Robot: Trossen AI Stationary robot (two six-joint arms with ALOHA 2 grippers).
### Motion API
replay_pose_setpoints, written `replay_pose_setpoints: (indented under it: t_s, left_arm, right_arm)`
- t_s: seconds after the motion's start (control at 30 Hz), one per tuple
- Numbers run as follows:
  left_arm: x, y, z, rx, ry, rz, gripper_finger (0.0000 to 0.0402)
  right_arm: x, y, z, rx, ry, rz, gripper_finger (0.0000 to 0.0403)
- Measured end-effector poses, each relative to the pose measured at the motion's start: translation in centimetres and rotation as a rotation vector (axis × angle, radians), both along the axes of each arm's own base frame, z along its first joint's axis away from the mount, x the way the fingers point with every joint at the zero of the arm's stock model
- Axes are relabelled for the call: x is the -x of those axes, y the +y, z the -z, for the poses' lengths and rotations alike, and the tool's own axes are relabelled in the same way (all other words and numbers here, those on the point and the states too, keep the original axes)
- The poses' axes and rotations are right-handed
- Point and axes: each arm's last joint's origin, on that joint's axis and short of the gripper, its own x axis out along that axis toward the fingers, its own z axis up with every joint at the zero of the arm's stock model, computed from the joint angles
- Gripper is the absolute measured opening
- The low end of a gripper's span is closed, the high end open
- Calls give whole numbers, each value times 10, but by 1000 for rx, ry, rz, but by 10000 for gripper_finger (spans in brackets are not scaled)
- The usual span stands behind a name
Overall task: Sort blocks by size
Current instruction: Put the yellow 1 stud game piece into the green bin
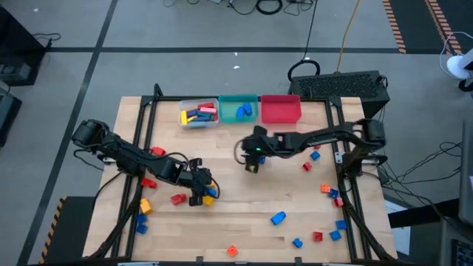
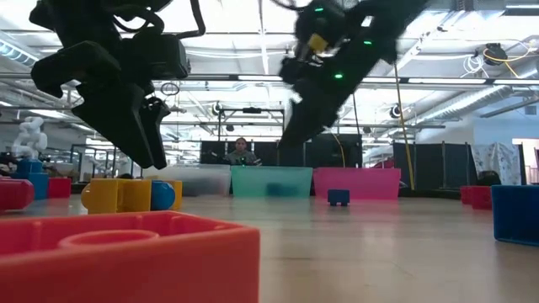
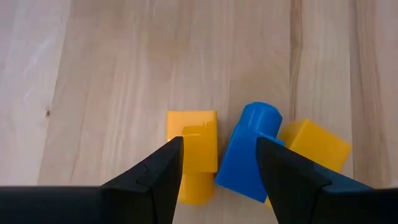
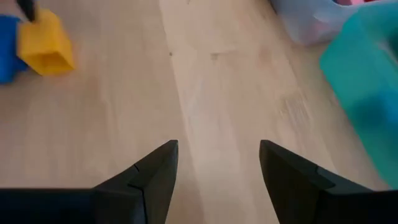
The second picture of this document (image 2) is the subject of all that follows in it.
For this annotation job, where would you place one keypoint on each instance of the small blue toy block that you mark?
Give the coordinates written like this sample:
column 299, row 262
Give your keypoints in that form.
column 338, row 197
column 516, row 214

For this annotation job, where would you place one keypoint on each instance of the black chair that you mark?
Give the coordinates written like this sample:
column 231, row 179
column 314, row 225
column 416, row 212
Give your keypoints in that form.
column 488, row 179

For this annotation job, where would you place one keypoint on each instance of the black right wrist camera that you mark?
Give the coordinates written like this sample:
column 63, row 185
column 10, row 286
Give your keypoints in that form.
column 295, row 70

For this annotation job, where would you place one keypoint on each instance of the teal plastic bin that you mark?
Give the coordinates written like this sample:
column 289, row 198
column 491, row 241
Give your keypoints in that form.
column 252, row 181

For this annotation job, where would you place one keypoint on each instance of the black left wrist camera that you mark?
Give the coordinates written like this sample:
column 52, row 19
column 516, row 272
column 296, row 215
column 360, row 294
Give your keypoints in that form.
column 162, row 56

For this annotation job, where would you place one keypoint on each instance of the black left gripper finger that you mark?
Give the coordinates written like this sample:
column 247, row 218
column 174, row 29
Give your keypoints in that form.
column 113, row 118
column 158, row 134

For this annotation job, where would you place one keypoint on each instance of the small orange toy block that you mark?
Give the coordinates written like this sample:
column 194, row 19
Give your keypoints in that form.
column 126, row 273

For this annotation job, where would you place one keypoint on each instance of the medium yellow toy block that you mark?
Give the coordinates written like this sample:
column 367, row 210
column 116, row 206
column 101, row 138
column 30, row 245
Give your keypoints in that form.
column 109, row 195
column 179, row 193

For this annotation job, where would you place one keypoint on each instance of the small red toy block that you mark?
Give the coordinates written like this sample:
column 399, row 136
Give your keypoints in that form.
column 465, row 195
column 482, row 198

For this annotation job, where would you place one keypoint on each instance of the person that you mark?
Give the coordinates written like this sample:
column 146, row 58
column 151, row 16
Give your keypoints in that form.
column 241, row 156

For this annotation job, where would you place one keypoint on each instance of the red plastic bin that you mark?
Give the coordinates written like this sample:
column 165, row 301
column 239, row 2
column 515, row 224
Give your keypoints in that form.
column 358, row 183

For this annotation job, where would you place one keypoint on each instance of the yellow label sticker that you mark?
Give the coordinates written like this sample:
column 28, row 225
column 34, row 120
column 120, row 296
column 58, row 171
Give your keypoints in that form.
column 317, row 43

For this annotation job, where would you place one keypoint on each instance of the black partition panels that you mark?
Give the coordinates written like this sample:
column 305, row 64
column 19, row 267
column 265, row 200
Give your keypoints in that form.
column 433, row 168
column 210, row 153

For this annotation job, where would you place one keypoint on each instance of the white patterned cloth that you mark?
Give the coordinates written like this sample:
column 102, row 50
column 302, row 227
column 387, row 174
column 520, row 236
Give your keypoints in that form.
column 497, row 162

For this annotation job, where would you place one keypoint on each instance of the clear plastic bin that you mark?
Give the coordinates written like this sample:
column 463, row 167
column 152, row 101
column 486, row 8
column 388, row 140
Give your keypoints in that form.
column 202, row 185

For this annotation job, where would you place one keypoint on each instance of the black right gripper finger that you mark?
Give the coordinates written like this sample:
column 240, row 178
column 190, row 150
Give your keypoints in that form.
column 307, row 118

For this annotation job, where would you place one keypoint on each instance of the long ceiling light bar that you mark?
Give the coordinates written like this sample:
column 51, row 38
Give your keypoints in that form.
column 259, row 78

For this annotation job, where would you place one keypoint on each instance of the black aluminium table frame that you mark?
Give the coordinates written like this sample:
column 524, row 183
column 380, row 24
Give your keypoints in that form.
column 429, row 193

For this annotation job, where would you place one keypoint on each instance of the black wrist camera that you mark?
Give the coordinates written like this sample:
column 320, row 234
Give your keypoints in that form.
column 162, row 56
column 295, row 70

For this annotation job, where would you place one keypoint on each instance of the black gantry frame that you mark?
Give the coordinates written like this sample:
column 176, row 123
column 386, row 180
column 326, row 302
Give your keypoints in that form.
column 252, row 110

